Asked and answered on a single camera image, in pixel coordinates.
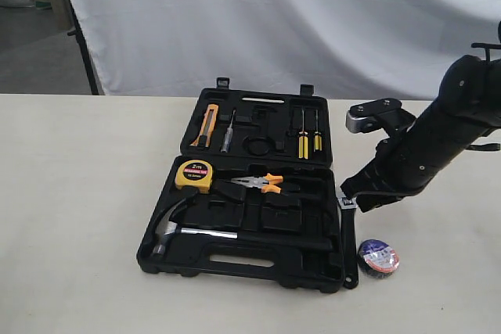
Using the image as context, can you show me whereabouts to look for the short yellow black screwdriver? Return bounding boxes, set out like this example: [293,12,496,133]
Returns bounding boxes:
[314,110,323,153]

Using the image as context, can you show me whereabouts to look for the clear voltage tester screwdriver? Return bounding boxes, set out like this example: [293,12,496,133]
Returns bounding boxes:
[220,110,236,153]

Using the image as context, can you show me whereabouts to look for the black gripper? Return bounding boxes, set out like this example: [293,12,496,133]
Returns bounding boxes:
[341,110,470,213]

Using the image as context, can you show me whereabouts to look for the orange utility knife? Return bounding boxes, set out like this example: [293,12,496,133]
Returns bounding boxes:
[190,103,219,148]

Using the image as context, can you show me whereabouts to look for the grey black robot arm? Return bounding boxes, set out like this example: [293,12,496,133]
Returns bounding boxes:
[341,42,500,212]

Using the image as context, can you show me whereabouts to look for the black electrical tape roll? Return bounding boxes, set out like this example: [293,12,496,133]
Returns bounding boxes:
[356,239,400,279]

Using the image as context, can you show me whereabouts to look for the white backdrop cloth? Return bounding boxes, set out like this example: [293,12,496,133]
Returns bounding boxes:
[70,0,500,99]

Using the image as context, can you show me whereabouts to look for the black adjustable wrench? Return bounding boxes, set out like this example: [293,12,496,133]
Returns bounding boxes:
[337,193,359,289]

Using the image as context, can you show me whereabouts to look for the black backdrop stand pole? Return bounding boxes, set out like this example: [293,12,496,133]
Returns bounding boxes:
[67,2,99,95]

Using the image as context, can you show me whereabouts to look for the orange handled pliers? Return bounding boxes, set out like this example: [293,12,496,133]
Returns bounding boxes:
[230,173,283,194]

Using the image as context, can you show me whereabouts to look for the steel claw hammer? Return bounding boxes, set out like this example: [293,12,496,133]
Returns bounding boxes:
[152,195,333,256]

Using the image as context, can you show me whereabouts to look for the black plastic tool case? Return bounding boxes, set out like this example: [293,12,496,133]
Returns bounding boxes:
[136,77,344,293]

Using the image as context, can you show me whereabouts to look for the yellow tape measure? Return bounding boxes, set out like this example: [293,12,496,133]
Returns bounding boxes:
[175,160,214,194]

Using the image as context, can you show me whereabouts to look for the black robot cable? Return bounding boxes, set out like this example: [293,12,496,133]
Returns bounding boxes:
[465,42,501,153]

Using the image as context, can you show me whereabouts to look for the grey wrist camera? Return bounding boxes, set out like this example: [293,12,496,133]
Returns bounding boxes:
[345,98,416,137]

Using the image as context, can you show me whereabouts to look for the long yellow black screwdriver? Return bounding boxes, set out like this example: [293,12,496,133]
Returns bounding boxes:
[298,107,309,160]

